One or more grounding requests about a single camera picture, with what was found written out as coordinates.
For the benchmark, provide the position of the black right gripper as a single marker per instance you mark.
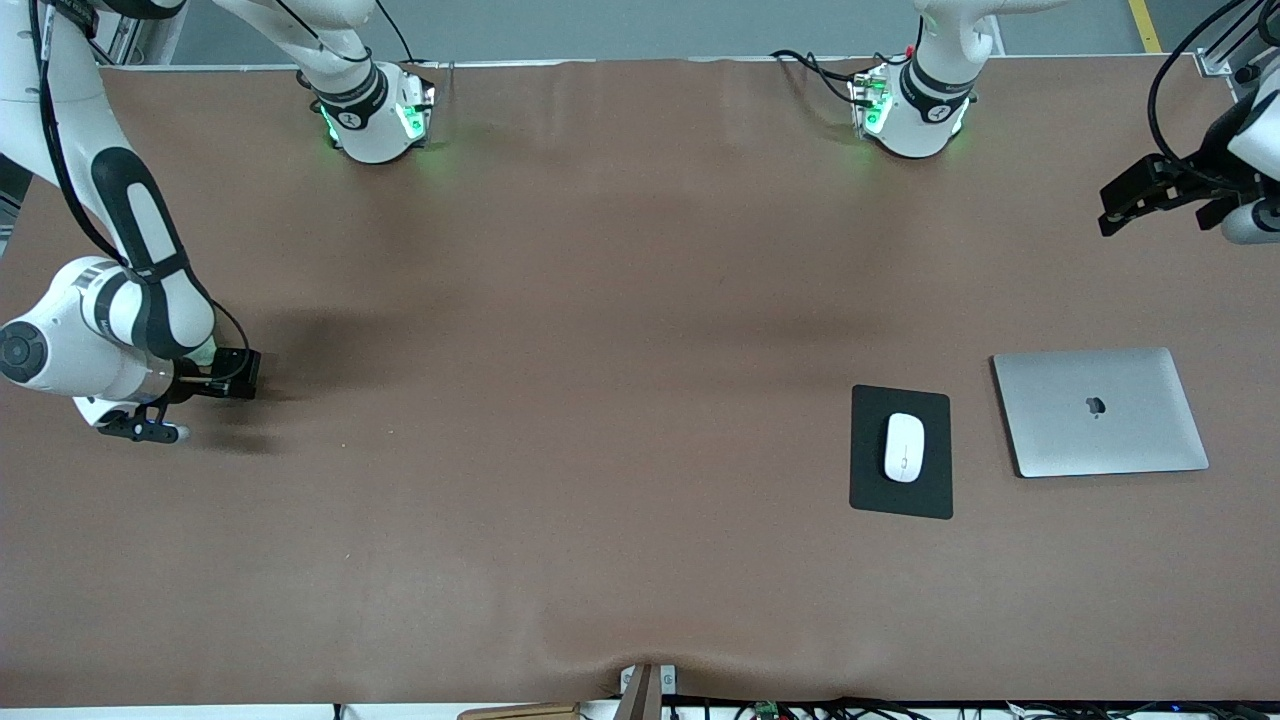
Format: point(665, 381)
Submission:
point(222, 373)

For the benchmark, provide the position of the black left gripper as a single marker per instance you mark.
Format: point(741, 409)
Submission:
point(1196, 184)

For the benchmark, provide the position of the white computer mouse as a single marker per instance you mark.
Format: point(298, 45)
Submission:
point(903, 447)

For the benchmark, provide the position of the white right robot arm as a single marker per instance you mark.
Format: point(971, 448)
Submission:
point(140, 220)

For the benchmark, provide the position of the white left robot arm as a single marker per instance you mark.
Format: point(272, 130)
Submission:
point(915, 120)

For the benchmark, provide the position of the black mouse pad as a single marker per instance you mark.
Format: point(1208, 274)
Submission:
point(870, 480)

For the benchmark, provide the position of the silver closed laptop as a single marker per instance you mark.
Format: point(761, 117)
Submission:
point(1100, 412)

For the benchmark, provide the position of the brown wooden board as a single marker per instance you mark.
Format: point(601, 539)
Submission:
point(520, 712)

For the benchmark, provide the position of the aluminium frame profile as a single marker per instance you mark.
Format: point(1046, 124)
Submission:
point(1225, 62)

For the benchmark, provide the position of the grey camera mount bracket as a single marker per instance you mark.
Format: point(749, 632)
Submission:
point(646, 690)

